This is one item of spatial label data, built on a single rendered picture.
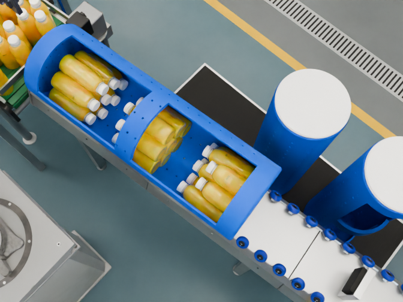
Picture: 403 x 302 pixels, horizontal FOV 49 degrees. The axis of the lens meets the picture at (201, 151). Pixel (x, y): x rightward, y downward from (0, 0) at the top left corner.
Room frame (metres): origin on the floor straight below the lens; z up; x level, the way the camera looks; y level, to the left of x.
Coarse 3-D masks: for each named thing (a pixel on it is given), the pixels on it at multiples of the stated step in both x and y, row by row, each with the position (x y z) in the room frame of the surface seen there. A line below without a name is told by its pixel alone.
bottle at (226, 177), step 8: (216, 168) 0.40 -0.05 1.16; (224, 168) 0.40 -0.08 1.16; (216, 176) 0.38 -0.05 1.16; (224, 176) 0.38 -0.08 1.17; (232, 176) 0.38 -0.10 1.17; (240, 176) 0.38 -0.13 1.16; (224, 184) 0.35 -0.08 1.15; (232, 184) 0.35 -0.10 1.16; (240, 184) 0.36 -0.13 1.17; (232, 192) 0.33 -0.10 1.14
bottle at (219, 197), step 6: (204, 186) 0.35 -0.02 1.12; (210, 186) 0.35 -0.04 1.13; (216, 186) 0.35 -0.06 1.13; (204, 192) 0.33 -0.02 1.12; (210, 192) 0.33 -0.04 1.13; (216, 192) 0.33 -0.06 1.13; (222, 192) 0.33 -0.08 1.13; (228, 192) 0.34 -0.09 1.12; (210, 198) 0.32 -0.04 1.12; (216, 198) 0.31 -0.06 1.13; (222, 198) 0.32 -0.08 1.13; (228, 198) 0.32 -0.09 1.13; (216, 204) 0.30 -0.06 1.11; (222, 204) 0.30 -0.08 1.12; (222, 210) 0.28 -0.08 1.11
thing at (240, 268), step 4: (236, 264) 0.21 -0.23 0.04; (240, 264) 0.18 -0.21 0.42; (244, 264) 0.18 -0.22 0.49; (236, 268) 0.18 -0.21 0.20; (240, 268) 0.17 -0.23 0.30; (244, 268) 0.17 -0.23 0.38; (248, 268) 0.16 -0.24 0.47; (236, 272) 0.17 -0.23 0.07; (240, 272) 0.17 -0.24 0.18; (244, 272) 0.16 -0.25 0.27
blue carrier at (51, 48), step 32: (64, 32) 0.82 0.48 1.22; (32, 64) 0.70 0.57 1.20; (128, 64) 0.74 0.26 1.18; (128, 96) 0.71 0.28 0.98; (160, 96) 0.61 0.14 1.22; (96, 128) 0.57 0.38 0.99; (128, 128) 0.50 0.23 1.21; (192, 128) 0.59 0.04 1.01; (224, 128) 0.54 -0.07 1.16; (128, 160) 0.42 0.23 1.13; (192, 160) 0.49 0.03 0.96; (256, 160) 0.42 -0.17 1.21; (256, 192) 0.31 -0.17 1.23; (224, 224) 0.23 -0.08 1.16
